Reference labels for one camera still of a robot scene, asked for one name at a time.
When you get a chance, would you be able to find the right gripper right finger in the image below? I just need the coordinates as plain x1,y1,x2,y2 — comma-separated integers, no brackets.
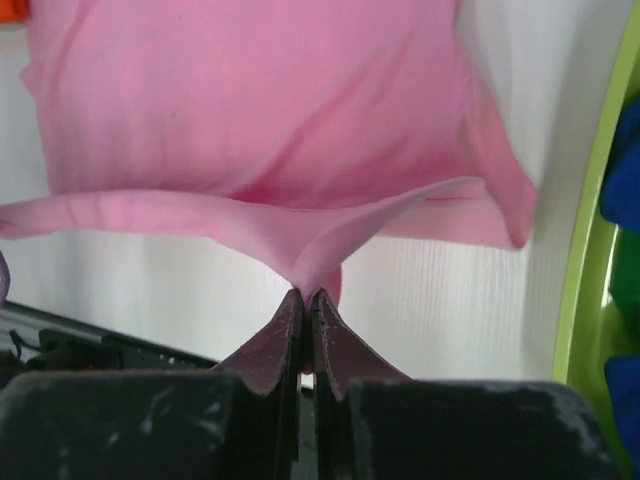
310,292,621,479

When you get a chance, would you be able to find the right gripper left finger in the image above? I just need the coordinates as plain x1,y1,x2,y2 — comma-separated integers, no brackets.
1,290,303,479

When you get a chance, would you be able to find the pink t shirt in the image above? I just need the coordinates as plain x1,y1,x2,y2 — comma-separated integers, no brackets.
1,1,537,298

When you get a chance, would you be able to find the green plastic basket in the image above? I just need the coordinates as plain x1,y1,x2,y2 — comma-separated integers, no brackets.
552,1,639,479

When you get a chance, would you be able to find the green t shirt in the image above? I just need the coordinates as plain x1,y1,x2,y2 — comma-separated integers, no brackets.
609,229,639,356

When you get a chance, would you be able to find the folded orange t shirt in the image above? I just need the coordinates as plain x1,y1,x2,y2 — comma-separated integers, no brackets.
0,0,28,24

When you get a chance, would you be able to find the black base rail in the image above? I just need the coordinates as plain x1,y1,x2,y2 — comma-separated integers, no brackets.
1,303,216,378

